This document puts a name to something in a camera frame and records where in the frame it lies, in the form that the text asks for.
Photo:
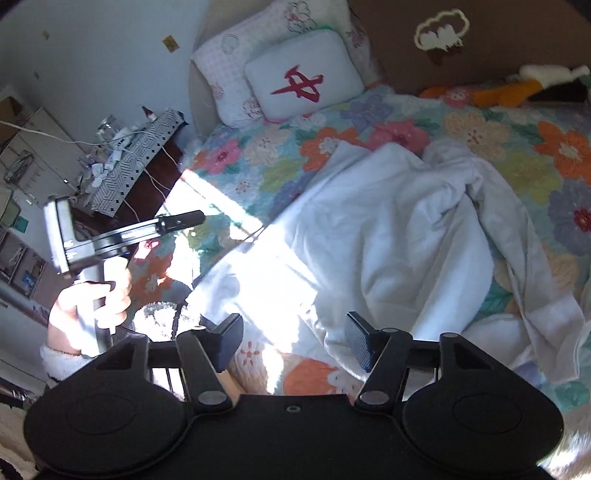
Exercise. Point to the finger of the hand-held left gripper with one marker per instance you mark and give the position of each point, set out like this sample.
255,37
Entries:
182,221

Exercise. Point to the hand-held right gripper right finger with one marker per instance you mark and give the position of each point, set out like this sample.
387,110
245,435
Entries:
359,341

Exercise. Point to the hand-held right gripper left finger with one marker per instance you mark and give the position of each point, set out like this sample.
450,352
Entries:
230,339

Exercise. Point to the white sweatshirt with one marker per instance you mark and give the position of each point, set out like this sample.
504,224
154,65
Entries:
392,240

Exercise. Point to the person's left hand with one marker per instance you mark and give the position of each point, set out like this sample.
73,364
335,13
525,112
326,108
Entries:
64,318

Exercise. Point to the dark wooden nightstand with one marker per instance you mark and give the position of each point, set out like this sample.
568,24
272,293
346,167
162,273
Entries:
159,170

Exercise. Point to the black white patterned cloth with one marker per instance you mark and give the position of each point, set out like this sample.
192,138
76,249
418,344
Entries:
134,157

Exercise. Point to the white drawer cabinet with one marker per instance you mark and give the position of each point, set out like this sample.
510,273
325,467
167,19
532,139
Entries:
41,157

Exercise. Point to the small red-capped bottle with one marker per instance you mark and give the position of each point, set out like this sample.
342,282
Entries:
148,114

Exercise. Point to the glass jar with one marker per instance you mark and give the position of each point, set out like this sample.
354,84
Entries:
107,124

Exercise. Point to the beige bed headboard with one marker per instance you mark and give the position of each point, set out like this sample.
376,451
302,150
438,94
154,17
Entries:
201,101

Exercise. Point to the floral quilt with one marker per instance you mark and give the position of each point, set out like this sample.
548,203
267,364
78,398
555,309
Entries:
286,152

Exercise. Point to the floral white pillow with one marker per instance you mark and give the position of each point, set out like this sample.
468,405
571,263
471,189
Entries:
221,69

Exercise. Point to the white pillow with red character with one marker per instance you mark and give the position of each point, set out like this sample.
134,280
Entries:
304,74

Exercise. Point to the person's fluffy white robe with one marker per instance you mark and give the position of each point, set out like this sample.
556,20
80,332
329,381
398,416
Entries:
14,443

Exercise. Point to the orange and white plush toy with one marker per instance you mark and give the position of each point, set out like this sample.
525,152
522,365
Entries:
503,92

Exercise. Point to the yellow wall sticker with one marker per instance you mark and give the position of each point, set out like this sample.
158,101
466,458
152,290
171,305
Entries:
170,44

